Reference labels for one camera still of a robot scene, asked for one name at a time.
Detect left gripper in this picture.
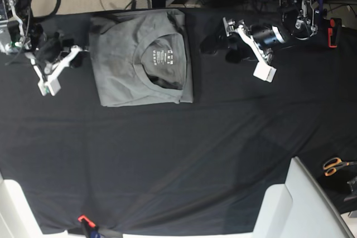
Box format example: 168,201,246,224
200,0,318,64

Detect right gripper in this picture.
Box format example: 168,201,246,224
1,0,85,69

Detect grey T-shirt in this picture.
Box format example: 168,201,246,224
89,9,194,107

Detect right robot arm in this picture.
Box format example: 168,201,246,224
1,0,81,75

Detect red black clamp right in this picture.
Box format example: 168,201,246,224
327,18,342,48

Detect black table cloth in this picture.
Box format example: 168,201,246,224
1,9,356,235

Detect white box left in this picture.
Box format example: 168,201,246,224
0,173,69,238

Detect white box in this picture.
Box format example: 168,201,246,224
252,157,354,238
0,173,69,238

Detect white box right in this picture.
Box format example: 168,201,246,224
252,157,354,238

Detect red blue clamp bottom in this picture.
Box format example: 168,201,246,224
78,215,102,238

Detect black object right edge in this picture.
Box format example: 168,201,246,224
344,177,357,202

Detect blue clamp on frame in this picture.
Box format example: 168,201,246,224
316,0,324,18

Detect orange handled scissors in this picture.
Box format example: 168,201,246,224
322,157,356,177

